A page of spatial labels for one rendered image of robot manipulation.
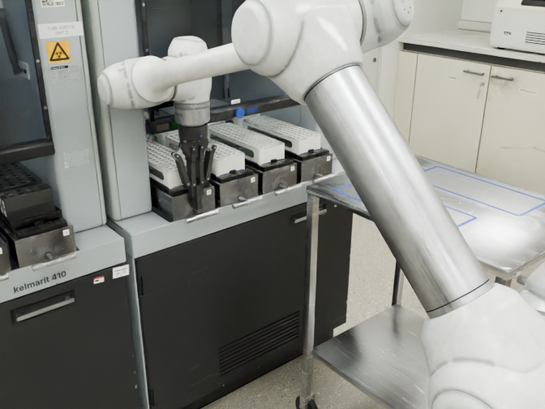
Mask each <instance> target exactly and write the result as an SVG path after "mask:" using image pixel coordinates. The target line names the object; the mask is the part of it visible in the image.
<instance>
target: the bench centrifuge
mask: <svg viewBox="0 0 545 409"><path fill-rule="evenodd" d="M489 44H490V46H495V47H497V49H501V50H504V49H505V48H507V49H513V50H524V51H530V52H535V53H541V54H545V0H499V1H498V2H497V3H496V4H495V8H494V14H493V19H492V25H491V35H490V41H489Z"/></svg>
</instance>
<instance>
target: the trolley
mask: <svg viewBox="0 0 545 409"><path fill-rule="evenodd" d="M414 155H415V157H416V159H417V160H418V163H419V164H420V166H421V167H422V168H423V171H424V172H425V174H426V176H427V177H428V179H429V180H430V182H431V184H432V186H433V187H434V188H435V190H436V192H437V194H438V195H439V197H440V199H441V200H442V202H443V203H444V206H445V207H446V209H447V210H448V212H449V213H450V215H451V217H452V218H453V220H454V221H455V223H456V225H457V227H458V229H459V230H460V232H461V233H462V235H463V237H464V238H465V240H466V242H467V243H468V244H469V246H470V248H471V250H472V252H473V253H474V255H475V256H476V258H477V260H478V262H479V264H480V265H481V266H482V268H483V270H484V271H486V272H488V273H491V274H493V275H495V276H496V280H495V283H498V284H500V285H503V286H507V287H509V288H510V287H511V282H512V278H513V277H514V276H516V275H517V274H519V273H520V272H522V271H524V270H525V269H528V268H529V267H531V266H532V265H534V264H536V263H537V262H539V261H541V260H542V259H544V258H545V195H544V194H541V193H538V192H533V191H531V190H528V189H525V188H522V187H518V186H515V185H512V184H509V183H505V182H502V181H499V180H496V179H492V178H489V177H486V176H483V175H480V174H476V173H473V172H470V171H468V170H463V169H460V168H457V167H455V166H450V165H447V164H444V163H442V162H439V161H434V160H432V159H429V158H425V157H421V156H419V155H416V154H414ZM306 192H307V231H306V258H305V285H304V312H303V366H302V393H301V394H300V395H299V396H298V397H297V398H296V401H295V405H296V409H318V407H317V406H316V403H315V393H313V392H312V391H311V387H312V366H313V356H314V357H315V358H316V359H318V360H319V361H320V362H321V363H323V364H324V365H326V366H327V367H329V368H330V369H332V370H333V371H334V372H335V373H337V374H338V375H339V376H341V377H343V378H344V379H345V380H347V381H348V382H349V383H350V384H352V385H353V386H355V387H356V388H358V389H359V390H361V391H362V392H363V393H364V394H366V395H367V396H368V397H370V398H372V399H373V400H374V401H376V402H377V403H379V404H380V405H381V406H382V407H384V408H385V409H430V408H429V403H428V395H427V386H428V382H429V381H430V374H429V370H428V366H427V359H426V355H425V351H424V347H423V344H422V342H421V335H422V329H423V322H424V320H425V319H424V318H422V317H421V316H419V315H417V314H415V313H414V312H411V311H410V310H408V309H406V308H404V307H402V306H401V298H402V291H403V283H404V274H403V272H402V270H401V268H400V266H399V264H398V263H397V261H396V267H395V275H394V283H393V299H392V306H391V307H390V308H387V309H385V310H383V311H382V312H380V313H378V314H376V315H374V316H372V317H370V318H368V319H367V320H365V321H363V322H361V323H359V324H357V325H356V326H354V327H352V328H350V329H348V330H346V331H345V332H343V333H341V334H338V335H337V336H335V337H334V338H331V339H329V340H328V341H326V342H323V343H322V344H320V345H319V346H317V347H314V348H313V345H314V324H315V284H316V262H317V241H318V221H319V199H322V200H325V201H327V202H329V203H331V204H333V205H336V206H338V207H340V208H343V209H345V210H348V211H350V212H351V213H355V214H357V215H359V216H360V217H364V218H366V219H368V220H370V221H372V222H374V221H373V220H372V218H371V216H370V214H369V212H368V211H367V209H366V207H365V205H364V204H363V202H362V201H361V199H360V197H359V195H358V193H357V192H356V190H355V189H354V186H353V184H352V183H351V181H350V180H349V178H348V176H347V174H343V175H339V176H337V177H334V178H331V179H326V180H324V181H321V182H318V183H314V184H311V185H308V186H307V187H306Z"/></svg>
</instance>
